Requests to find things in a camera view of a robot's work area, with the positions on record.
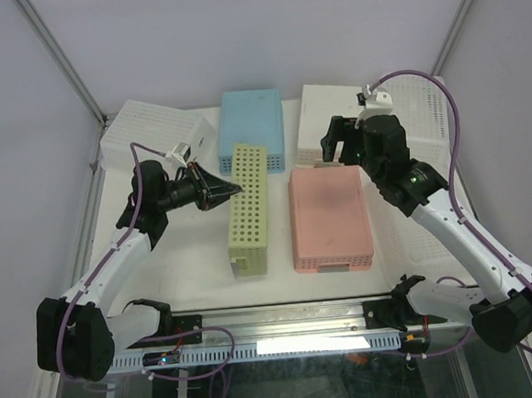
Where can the translucent white shallow basket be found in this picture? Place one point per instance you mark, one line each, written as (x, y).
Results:
(155, 127)

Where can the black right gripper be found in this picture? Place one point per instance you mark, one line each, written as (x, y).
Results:
(341, 129)

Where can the large white perforated basket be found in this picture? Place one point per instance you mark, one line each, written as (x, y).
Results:
(421, 108)

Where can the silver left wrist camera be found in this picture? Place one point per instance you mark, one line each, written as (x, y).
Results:
(182, 152)

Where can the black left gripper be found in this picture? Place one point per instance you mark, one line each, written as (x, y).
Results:
(207, 185)

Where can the left aluminium corner post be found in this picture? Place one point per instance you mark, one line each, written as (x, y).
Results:
(61, 59)

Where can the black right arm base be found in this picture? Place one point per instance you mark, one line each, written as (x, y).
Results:
(395, 311)

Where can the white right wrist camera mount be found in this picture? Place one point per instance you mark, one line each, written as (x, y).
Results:
(373, 104)

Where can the white slotted cable duct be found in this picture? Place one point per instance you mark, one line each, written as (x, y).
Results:
(270, 349)

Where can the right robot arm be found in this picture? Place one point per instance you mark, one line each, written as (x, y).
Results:
(499, 309)

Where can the yellow green plastic basket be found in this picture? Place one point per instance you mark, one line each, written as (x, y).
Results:
(248, 226)

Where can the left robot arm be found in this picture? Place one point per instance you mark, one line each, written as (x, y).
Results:
(75, 335)

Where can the aluminium front rail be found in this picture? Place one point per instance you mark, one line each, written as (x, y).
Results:
(253, 323)

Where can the pink plastic basket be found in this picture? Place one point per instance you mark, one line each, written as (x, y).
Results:
(330, 229)

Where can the light blue plastic basket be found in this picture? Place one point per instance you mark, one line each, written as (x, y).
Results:
(256, 118)

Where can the cream white small basket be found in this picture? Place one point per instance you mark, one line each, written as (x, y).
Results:
(319, 103)

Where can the aluminium corner post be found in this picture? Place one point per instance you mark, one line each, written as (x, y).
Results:
(61, 59)
(450, 42)

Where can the right aluminium corner post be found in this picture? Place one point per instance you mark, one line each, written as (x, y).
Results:
(450, 42)

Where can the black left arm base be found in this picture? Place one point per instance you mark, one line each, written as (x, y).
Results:
(185, 331)

